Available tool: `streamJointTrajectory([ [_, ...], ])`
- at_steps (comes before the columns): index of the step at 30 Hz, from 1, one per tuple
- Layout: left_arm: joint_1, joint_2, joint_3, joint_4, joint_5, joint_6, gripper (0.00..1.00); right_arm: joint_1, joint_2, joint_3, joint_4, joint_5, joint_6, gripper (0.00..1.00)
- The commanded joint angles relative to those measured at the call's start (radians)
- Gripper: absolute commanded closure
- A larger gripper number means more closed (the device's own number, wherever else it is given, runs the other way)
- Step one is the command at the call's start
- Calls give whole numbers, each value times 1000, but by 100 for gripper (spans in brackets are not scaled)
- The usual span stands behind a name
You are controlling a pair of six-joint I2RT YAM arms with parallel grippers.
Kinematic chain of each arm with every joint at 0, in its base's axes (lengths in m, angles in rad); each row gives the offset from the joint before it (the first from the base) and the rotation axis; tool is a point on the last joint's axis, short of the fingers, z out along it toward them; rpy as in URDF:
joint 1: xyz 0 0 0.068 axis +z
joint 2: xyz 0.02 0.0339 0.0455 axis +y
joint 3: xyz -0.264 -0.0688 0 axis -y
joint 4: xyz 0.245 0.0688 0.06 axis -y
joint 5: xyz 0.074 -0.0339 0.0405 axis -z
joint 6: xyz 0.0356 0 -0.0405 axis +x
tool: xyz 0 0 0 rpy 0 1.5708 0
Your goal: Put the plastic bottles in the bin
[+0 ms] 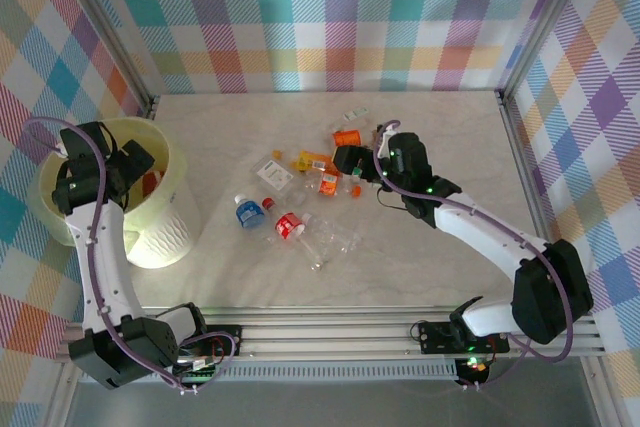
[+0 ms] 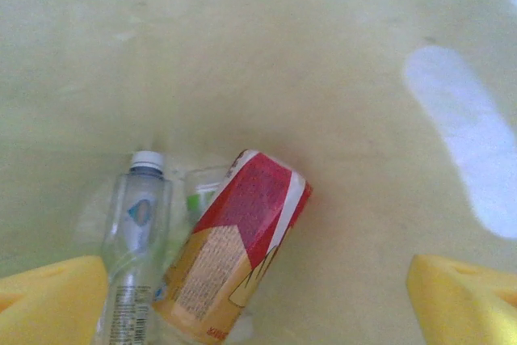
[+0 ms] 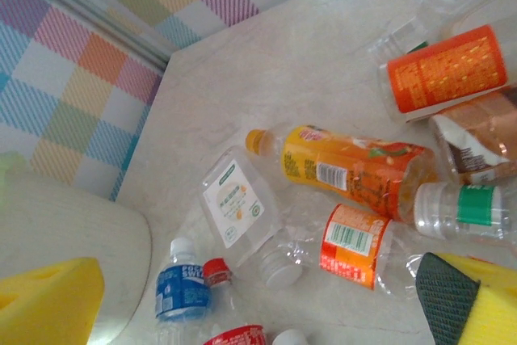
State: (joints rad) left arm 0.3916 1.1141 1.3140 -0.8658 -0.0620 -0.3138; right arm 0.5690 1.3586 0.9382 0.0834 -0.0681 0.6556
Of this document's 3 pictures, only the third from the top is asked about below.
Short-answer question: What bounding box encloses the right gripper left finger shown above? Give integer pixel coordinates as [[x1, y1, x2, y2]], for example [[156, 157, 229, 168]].
[[0, 256, 107, 345]]

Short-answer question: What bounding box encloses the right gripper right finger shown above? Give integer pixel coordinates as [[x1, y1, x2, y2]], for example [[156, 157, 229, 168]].
[[414, 250, 517, 345]]

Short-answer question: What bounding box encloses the clear bottle green band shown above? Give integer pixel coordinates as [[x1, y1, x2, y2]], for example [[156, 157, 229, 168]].
[[412, 180, 517, 243]]

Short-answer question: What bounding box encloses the crushed orange barcode-label bottle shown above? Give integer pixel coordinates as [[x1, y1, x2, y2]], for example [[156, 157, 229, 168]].
[[280, 202, 423, 304]]

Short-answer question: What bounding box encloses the blue label plastic bottle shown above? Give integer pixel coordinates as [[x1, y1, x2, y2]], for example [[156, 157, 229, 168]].
[[154, 237, 216, 345]]

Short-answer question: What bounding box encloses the brown white label bottle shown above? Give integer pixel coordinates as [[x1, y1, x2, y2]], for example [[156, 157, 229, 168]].
[[428, 84, 517, 187]]

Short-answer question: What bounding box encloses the red label cola bottle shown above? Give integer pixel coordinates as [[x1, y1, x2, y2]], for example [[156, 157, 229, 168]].
[[200, 256, 268, 345]]

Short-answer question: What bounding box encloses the crushed clear white-cap bottle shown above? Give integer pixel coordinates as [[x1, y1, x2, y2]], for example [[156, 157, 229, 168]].
[[271, 327, 310, 345]]

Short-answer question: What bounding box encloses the yellow orange juice bottle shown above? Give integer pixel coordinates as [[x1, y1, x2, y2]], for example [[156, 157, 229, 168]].
[[245, 124, 440, 224]]

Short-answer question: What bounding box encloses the clear white-label bottle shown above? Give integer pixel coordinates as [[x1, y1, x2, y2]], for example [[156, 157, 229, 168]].
[[199, 145, 303, 290]]

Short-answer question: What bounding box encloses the clear bottle plain orange label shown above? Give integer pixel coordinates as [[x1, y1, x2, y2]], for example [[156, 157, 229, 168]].
[[376, 23, 511, 124]]

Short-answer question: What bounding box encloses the pale yellow plastic bin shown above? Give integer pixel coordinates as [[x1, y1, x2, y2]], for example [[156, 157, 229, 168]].
[[0, 149, 155, 345]]

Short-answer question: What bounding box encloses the aluminium frame post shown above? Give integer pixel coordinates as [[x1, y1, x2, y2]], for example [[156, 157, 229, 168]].
[[0, 0, 173, 71]]

